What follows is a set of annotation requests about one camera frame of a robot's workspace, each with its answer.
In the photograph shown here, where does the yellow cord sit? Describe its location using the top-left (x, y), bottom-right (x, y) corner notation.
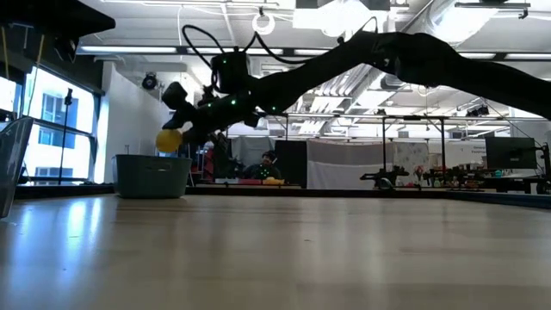
top-left (0, 25), bottom-right (10, 81)
top-left (25, 34), bottom-right (51, 121)

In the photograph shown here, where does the large glass window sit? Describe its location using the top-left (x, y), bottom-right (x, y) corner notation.
top-left (0, 64), bottom-right (102, 187)

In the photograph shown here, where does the white fabric curtain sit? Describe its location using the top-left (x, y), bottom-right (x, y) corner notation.
top-left (306, 138), bottom-right (397, 190)

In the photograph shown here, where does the dark grey clear basket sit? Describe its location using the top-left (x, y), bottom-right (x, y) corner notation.
top-left (0, 115), bottom-right (34, 219)

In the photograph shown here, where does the yellow toy lemon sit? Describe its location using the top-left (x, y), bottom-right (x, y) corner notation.
top-left (155, 127), bottom-right (184, 154)

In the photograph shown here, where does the person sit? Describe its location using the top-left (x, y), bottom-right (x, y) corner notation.
top-left (243, 149), bottom-right (285, 182)

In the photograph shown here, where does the white ring fixture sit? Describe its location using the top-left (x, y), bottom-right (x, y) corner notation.
top-left (251, 11), bottom-right (276, 37)

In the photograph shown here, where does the black metal workstation frame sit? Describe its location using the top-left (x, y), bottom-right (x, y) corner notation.
top-left (257, 110), bottom-right (449, 189)

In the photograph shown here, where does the black computer monitor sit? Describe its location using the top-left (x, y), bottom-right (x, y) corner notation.
top-left (485, 136), bottom-right (538, 171)

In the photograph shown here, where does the black tripod stand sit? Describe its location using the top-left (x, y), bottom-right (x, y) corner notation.
top-left (58, 88), bottom-right (75, 171)

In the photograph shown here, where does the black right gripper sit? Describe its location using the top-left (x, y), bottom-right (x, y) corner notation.
top-left (162, 81), bottom-right (259, 146)

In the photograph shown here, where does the black fabric panel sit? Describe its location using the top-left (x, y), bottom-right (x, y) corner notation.
top-left (274, 139), bottom-right (308, 189)

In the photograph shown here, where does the teal plastic basket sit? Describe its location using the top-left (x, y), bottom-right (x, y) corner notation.
top-left (112, 153), bottom-right (194, 200)

